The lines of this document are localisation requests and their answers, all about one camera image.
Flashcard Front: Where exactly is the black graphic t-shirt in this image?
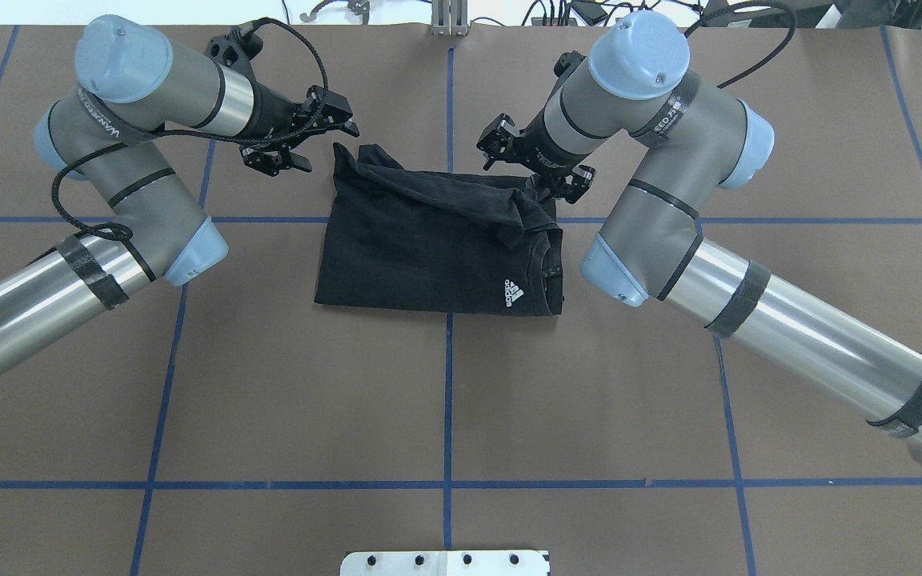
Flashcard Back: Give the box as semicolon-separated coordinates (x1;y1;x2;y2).
315;143;564;317

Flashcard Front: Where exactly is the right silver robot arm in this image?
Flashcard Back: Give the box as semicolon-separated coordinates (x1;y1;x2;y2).
477;11;922;466

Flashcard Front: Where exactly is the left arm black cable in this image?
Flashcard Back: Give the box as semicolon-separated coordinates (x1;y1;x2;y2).
51;18;332;241

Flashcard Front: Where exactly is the aluminium frame post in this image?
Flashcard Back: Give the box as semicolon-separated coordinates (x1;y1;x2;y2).
429;0;471;37

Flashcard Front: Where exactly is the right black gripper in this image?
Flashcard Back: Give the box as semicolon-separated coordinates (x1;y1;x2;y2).
476;51;596;205

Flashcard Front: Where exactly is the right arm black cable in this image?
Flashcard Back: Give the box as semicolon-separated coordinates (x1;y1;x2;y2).
683;0;798;90

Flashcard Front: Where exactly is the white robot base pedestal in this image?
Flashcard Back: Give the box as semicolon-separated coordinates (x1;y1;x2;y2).
338;550;551;575

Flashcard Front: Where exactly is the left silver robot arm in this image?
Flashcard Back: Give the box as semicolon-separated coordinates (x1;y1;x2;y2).
0;14;359;376

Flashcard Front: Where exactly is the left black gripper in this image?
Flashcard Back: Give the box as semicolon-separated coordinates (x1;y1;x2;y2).
202;23;361;178

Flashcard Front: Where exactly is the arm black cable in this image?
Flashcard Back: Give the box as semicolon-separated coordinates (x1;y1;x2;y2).
51;18;332;241
683;0;798;90

